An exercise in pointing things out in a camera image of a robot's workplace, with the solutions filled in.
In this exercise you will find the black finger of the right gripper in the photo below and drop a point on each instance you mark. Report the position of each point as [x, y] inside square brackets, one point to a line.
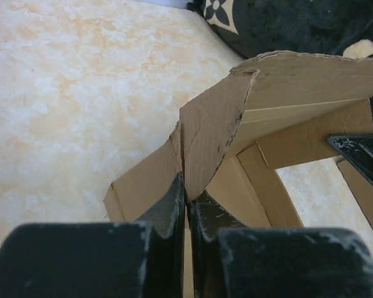
[357, 149]

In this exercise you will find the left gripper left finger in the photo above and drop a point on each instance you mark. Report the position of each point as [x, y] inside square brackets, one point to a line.
[142, 258]

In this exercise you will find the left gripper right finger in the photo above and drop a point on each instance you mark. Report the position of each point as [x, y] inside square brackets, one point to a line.
[231, 259]

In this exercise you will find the brown cardboard box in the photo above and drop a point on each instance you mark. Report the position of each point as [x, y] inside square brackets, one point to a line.
[272, 111]

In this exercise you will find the black flower pattern cushion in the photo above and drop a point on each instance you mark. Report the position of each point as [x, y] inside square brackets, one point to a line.
[341, 28]

